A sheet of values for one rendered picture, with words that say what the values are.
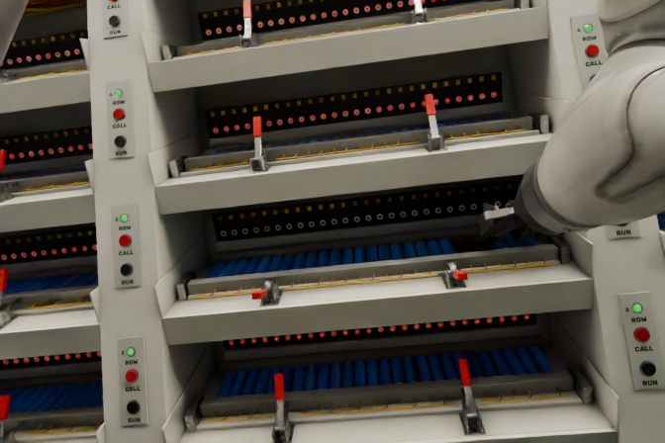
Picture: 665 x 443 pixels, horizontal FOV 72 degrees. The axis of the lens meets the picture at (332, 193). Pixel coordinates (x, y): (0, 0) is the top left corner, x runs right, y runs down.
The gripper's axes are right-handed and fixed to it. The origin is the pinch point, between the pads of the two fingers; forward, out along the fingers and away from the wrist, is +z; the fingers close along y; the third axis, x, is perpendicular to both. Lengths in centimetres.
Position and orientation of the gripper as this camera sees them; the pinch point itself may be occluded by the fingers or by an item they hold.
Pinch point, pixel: (508, 229)
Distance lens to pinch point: 73.5
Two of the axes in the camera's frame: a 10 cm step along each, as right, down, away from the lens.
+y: 9.9, -1.1, -0.6
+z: 0.8, 2.6, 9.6
